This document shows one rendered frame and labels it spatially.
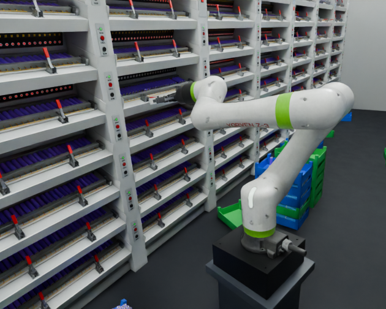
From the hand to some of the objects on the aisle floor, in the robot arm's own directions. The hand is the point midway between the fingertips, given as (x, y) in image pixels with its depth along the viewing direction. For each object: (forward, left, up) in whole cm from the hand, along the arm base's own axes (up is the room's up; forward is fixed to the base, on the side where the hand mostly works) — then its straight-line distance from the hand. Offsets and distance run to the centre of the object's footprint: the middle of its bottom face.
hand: (156, 100), depth 139 cm
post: (+18, +22, -89) cm, 94 cm away
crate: (-6, -51, -90) cm, 103 cm away
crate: (-20, -75, -90) cm, 119 cm away
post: (+43, -116, -85) cm, 150 cm away
